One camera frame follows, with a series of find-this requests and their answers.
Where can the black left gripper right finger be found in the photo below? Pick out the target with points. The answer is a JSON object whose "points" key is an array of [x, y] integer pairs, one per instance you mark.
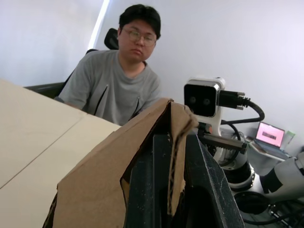
{"points": [[209, 194]]}

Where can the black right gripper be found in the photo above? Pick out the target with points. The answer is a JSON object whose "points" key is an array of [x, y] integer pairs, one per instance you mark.
{"points": [[225, 142]]}

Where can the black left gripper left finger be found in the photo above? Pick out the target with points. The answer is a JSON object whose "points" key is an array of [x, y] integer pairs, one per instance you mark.
{"points": [[147, 190]]}

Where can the small brown cardboard box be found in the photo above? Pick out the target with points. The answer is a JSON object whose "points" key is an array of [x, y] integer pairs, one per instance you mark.
{"points": [[95, 178]]}

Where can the black round disc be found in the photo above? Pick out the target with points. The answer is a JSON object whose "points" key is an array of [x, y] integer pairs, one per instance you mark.
{"points": [[251, 203]]}

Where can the grey side desk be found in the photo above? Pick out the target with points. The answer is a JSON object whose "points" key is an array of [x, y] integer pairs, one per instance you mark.
{"points": [[268, 153]]}

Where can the open laptop with pink screen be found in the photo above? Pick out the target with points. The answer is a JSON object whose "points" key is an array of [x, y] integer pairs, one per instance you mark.
{"points": [[270, 134]]}

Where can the green translucent bottle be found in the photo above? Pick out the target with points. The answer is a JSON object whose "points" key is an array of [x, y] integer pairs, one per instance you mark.
{"points": [[291, 137]]}

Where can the person in grey t-shirt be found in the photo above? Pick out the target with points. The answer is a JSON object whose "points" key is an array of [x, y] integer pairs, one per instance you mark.
{"points": [[114, 90]]}

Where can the black office chair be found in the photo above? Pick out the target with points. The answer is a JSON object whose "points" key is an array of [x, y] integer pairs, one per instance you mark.
{"points": [[111, 39]]}

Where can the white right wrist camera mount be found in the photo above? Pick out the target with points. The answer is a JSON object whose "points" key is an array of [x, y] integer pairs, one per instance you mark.
{"points": [[213, 123]]}

